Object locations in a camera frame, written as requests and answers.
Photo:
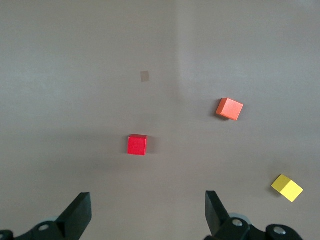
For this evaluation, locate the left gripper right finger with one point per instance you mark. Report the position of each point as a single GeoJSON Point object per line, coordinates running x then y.
{"type": "Point", "coordinates": [220, 222]}

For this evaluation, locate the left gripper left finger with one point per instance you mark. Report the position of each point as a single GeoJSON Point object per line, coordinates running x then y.
{"type": "Point", "coordinates": [72, 220]}

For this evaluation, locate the red wooden block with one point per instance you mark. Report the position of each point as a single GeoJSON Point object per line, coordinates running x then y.
{"type": "Point", "coordinates": [137, 146]}

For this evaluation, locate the yellow wooden block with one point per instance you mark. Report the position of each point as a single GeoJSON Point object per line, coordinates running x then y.
{"type": "Point", "coordinates": [288, 190]}

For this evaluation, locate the orange wooden block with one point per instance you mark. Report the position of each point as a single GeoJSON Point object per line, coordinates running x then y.
{"type": "Point", "coordinates": [231, 110]}

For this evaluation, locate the brown table cover sheet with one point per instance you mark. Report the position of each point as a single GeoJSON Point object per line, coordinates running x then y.
{"type": "Point", "coordinates": [75, 75]}

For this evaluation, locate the small square tape patch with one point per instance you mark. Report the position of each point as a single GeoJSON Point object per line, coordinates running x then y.
{"type": "Point", "coordinates": [145, 76]}

